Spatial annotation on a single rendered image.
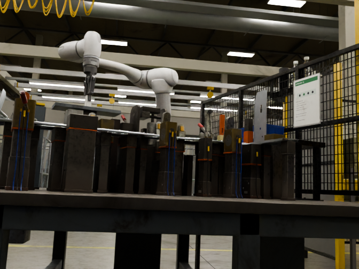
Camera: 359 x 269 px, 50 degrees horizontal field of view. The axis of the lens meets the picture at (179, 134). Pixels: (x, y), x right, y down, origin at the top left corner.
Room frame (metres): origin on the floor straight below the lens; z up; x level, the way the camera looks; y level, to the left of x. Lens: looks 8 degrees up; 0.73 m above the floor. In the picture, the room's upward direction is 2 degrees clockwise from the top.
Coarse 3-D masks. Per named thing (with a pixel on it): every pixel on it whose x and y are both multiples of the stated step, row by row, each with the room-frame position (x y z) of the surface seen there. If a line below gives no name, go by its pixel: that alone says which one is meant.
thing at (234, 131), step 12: (228, 132) 1.95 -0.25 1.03; (240, 132) 1.93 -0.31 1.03; (228, 144) 1.94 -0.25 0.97; (240, 144) 1.93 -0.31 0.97; (228, 156) 1.95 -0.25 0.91; (228, 168) 1.95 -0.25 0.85; (240, 168) 1.93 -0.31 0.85; (228, 180) 1.94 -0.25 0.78; (240, 180) 1.93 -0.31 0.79; (228, 192) 1.94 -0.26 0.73; (240, 192) 1.92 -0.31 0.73
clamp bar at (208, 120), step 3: (204, 111) 2.32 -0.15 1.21; (207, 111) 2.30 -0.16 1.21; (210, 111) 2.28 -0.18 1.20; (204, 114) 2.31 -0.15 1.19; (207, 114) 2.31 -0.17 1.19; (210, 114) 2.31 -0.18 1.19; (207, 117) 2.31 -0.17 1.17; (210, 117) 2.31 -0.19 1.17; (207, 120) 2.31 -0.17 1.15; (210, 120) 2.30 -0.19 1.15; (207, 123) 2.30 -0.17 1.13; (210, 123) 2.30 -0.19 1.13; (207, 126) 2.29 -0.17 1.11; (210, 126) 2.30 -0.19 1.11; (207, 129) 2.28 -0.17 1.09; (210, 129) 2.30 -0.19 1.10; (207, 132) 2.28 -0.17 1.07; (210, 132) 2.29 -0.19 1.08; (207, 135) 2.28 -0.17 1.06; (210, 135) 2.29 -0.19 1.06
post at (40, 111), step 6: (36, 108) 2.02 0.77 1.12; (42, 108) 2.03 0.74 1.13; (36, 114) 2.02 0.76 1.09; (42, 114) 2.04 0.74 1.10; (42, 120) 2.04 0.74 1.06; (42, 132) 2.04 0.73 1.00; (42, 138) 2.04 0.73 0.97; (36, 162) 2.03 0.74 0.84; (36, 168) 2.03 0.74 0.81; (36, 174) 2.03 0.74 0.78; (36, 180) 2.04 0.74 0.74; (36, 186) 2.04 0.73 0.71
